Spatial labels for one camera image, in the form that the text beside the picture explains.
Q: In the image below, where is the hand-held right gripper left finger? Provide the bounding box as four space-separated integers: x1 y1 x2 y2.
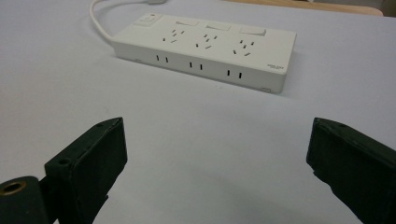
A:
39 117 128 224

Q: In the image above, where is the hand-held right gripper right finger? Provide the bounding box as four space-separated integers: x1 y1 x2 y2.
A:
305 117 396 224

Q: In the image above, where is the white power strip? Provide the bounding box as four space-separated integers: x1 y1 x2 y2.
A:
111 12 298 94

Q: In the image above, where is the white power strip cable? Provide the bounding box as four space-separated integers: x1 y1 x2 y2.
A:
89 0 166 45

